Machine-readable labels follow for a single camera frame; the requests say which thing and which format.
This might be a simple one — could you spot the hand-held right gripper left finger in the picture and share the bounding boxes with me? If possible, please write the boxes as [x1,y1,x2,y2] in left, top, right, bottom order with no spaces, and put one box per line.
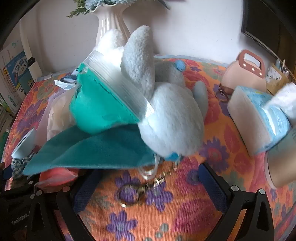
[32,173,103,241]

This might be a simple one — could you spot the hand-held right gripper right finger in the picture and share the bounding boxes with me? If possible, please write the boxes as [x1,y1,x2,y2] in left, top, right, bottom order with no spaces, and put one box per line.
[199,162,275,241]

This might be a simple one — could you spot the white and blue plush toy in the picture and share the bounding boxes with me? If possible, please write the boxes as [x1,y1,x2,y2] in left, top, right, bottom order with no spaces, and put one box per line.
[96,25,208,161]

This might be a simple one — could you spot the teal soft toy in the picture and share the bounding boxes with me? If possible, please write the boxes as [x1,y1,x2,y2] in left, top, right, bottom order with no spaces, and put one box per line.
[69,67,139,135]

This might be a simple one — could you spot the clear zip bag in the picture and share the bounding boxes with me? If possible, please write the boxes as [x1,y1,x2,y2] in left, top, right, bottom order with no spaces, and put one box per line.
[69,50,155,136]

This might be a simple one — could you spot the pink plastic bag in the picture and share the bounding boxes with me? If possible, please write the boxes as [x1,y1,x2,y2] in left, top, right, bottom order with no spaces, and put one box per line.
[38,167,79,189]

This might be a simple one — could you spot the floral tablecloth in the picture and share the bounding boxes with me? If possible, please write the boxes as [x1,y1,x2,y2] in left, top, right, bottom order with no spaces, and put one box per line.
[5,54,296,241]

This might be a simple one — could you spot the checkered cloth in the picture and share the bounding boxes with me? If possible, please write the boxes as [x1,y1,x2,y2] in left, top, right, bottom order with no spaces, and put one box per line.
[10,155,33,180]

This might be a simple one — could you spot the white cylinder container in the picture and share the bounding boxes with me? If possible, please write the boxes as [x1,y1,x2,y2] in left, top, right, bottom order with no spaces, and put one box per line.
[265,137,296,189]

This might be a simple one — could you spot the blue tissue pack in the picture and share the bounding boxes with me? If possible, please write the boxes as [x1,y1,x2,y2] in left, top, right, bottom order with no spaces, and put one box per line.
[227,84,296,156]

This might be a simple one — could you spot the translucent white plastic bag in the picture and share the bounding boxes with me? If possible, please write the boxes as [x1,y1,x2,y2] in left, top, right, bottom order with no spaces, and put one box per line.
[41,91,77,142]

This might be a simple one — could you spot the metal keyring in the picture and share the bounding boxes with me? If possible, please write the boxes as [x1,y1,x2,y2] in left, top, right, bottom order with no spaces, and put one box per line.
[216,84,231,103]

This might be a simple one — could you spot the green books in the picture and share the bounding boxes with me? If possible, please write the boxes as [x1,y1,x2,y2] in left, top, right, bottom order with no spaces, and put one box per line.
[0,93,15,131]

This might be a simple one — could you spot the pink handbag-shaped case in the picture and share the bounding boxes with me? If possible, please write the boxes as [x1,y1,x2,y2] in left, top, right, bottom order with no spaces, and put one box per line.
[220,49,267,93]

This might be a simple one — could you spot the cardboard pen holder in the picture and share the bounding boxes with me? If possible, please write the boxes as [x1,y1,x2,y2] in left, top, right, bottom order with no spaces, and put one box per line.
[265,59,292,96]

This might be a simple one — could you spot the blue and white book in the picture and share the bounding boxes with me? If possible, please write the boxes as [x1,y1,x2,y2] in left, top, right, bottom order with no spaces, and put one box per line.
[0,43,37,112]

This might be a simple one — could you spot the white ribbed vase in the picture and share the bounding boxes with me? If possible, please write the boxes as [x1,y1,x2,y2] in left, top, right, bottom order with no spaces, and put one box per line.
[90,5,131,50]

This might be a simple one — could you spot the dark monitor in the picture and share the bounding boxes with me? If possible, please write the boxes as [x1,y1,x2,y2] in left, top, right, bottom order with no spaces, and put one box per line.
[240,0,296,62]

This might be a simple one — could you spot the blue artificial flowers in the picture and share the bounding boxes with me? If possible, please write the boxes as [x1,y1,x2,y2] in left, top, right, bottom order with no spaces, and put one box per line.
[67,0,170,18]

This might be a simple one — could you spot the metal keychain clasp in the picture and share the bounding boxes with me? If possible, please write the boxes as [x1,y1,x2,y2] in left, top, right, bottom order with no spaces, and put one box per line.
[116,165,179,208]

